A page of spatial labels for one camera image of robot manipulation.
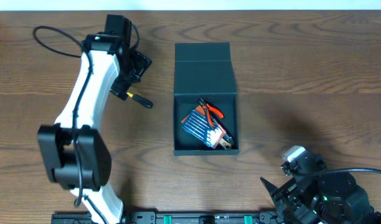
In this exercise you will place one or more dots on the black cardboard box with lid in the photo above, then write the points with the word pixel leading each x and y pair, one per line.
pixel 204 70

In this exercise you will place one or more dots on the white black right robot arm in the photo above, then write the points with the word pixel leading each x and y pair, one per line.
pixel 349 202

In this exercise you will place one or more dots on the black yellow handled screwdriver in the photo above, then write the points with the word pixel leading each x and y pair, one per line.
pixel 141 100

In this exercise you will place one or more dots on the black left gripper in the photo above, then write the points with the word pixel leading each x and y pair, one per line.
pixel 121 86

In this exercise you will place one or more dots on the clear precision screwdriver set case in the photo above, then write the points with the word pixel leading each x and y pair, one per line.
pixel 196 125

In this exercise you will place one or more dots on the orange black handled pliers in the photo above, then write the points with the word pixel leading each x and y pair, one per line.
pixel 207 110

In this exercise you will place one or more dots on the black mounting rail green clips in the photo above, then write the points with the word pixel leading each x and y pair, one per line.
pixel 151 217

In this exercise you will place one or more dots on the orange scraper with wooden handle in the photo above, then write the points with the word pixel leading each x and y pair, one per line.
pixel 208 131

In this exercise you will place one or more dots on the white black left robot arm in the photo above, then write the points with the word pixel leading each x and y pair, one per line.
pixel 74 154

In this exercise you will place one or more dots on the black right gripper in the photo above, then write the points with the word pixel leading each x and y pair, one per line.
pixel 292 190

